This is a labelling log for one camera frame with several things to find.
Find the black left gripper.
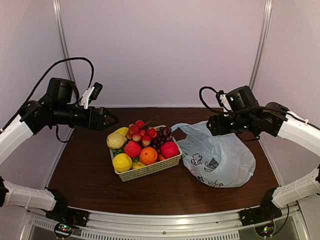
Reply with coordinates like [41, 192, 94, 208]
[52, 102, 119, 131]

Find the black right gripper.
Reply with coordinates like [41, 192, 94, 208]
[207, 113, 256, 136]

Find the pale yellow wrinkled fruit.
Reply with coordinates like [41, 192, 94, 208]
[106, 132, 127, 150]

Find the red lychee bunch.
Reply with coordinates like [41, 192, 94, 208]
[125, 116, 158, 147]

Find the light blue plastic bag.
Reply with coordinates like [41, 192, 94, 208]
[171, 121, 256, 188]

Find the beige perforated plastic basket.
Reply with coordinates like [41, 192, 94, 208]
[109, 125, 183, 182]

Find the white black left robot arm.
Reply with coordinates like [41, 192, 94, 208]
[0, 77, 119, 222]

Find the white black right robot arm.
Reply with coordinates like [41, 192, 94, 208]
[206, 85, 320, 221]

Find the long yellow fruit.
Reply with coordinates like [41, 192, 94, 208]
[113, 126, 129, 137]

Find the orange fruit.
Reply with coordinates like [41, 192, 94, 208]
[139, 146, 158, 165]

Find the pink red round fruit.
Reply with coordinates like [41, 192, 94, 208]
[160, 141, 180, 159]

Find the green grape bunch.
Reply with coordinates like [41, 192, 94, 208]
[111, 148, 124, 156]

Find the large yellow lemon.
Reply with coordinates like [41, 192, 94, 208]
[112, 153, 133, 173]

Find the small yellow lemon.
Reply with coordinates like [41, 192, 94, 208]
[131, 161, 146, 170]

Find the dark purple grape bunch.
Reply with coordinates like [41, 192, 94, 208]
[151, 126, 173, 154]

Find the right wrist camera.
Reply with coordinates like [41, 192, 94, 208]
[216, 90, 232, 112]

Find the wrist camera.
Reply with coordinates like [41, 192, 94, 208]
[78, 82, 103, 109]
[216, 90, 232, 112]

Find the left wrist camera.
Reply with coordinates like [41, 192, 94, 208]
[78, 82, 103, 109]

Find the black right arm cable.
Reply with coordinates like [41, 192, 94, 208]
[199, 86, 223, 113]

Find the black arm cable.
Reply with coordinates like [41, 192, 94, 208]
[0, 57, 95, 143]
[199, 86, 223, 113]

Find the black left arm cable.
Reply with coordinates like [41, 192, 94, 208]
[0, 57, 95, 143]

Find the left aluminium frame post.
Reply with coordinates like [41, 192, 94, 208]
[52, 0, 84, 111]

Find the aluminium frame post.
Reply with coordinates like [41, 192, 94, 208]
[52, 0, 84, 111]
[248, 0, 273, 92]

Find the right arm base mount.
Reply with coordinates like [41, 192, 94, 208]
[239, 187, 283, 238]

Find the front aluminium rail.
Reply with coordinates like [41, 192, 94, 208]
[18, 203, 311, 240]

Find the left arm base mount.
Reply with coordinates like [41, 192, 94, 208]
[44, 188, 89, 240]

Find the right aluminium frame post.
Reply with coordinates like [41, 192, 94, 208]
[248, 0, 273, 92]

